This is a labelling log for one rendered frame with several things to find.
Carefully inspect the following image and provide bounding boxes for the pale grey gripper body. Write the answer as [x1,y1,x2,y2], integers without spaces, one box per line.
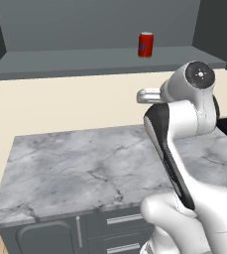
[136,87,163,104]

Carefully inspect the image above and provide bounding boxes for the red drink can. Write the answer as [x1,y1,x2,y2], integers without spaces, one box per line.
[137,31,155,60]

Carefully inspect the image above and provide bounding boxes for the grey drawer front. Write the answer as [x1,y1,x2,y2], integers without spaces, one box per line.
[102,235,154,254]
[102,208,153,238]

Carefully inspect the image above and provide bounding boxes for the grey cupboard door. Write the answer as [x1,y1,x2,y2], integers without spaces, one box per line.
[15,219,75,254]

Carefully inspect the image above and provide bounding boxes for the grey open wall cabinet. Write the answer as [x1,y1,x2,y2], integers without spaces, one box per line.
[0,0,227,82]

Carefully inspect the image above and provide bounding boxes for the silver drawer handle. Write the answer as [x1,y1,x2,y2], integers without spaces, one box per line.
[105,213,145,226]
[106,242,142,254]

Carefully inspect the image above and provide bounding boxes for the silver cupboard door handle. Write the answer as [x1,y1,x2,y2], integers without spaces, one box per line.
[75,214,84,249]

